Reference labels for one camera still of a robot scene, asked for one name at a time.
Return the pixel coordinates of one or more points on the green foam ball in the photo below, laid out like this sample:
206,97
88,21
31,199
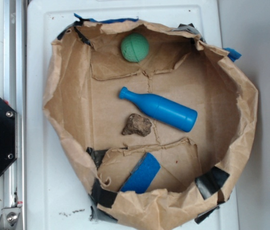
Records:
134,47

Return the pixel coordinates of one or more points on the brown rock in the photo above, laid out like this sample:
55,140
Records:
137,124

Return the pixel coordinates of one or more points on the brown paper bag tray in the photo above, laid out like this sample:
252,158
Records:
81,100

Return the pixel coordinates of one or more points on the blue plastic bottle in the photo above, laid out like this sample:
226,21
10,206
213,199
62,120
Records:
162,109

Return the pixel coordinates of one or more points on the blue sponge strip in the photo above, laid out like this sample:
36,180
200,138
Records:
142,175

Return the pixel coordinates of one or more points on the black tape patch bottom-left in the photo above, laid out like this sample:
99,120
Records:
102,196

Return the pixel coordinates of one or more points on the black tape patch right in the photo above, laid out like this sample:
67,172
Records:
211,182

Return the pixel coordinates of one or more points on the white plastic board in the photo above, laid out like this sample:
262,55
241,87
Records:
55,198

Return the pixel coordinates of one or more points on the blue tape piece right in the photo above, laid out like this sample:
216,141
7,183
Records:
233,54

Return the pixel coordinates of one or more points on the aluminium frame rail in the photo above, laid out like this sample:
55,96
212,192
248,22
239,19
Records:
14,92

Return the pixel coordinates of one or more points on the metal corner bracket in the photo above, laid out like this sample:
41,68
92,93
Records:
11,219

